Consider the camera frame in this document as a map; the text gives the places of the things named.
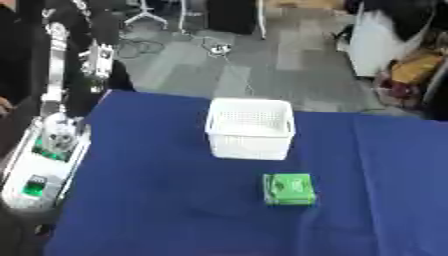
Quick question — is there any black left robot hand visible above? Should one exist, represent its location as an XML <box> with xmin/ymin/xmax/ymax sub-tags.
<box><xmin>26</xmin><ymin>0</ymin><xmax>137</xmax><ymax>118</ymax></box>

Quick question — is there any person's hand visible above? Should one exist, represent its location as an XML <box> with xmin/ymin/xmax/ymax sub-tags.
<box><xmin>0</xmin><ymin>96</ymin><xmax>14</xmax><ymax>116</ymax></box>

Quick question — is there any white stand base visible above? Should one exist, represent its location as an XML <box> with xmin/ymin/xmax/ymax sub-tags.
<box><xmin>122</xmin><ymin>0</ymin><xmax>172</xmax><ymax>30</ymax></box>

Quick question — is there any white power strip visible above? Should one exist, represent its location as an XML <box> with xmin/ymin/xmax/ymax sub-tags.
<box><xmin>208</xmin><ymin>43</ymin><xmax>235</xmax><ymax>58</ymax></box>

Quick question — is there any black bin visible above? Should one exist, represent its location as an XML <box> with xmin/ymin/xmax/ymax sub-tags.
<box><xmin>204</xmin><ymin>0</ymin><xmax>261</xmax><ymax>36</ymax></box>

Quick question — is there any white plastic basket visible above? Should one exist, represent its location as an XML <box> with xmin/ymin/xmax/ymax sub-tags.
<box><xmin>203</xmin><ymin>97</ymin><xmax>298</xmax><ymax>161</ymax></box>

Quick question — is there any white pole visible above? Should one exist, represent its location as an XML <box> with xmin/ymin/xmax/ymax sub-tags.
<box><xmin>255</xmin><ymin>0</ymin><xmax>270</xmax><ymax>41</ymax></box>

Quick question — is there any green packet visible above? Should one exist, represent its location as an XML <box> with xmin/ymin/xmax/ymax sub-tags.
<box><xmin>260</xmin><ymin>172</ymin><xmax>319</xmax><ymax>207</ymax></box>

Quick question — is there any yellow bag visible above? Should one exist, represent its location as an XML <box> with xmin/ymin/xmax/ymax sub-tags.
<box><xmin>388</xmin><ymin>53</ymin><xmax>447</xmax><ymax>86</ymax></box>

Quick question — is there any black bag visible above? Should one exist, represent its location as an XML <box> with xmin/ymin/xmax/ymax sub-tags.
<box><xmin>360</xmin><ymin>0</ymin><xmax>448</xmax><ymax>42</ymax></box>

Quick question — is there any black cable bundle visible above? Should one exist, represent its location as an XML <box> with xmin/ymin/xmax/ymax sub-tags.
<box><xmin>113</xmin><ymin>32</ymin><xmax>168</xmax><ymax>60</ymax></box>

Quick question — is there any white cable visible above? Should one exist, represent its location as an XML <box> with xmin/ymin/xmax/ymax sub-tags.
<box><xmin>220</xmin><ymin>53</ymin><xmax>259</xmax><ymax>98</ymax></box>

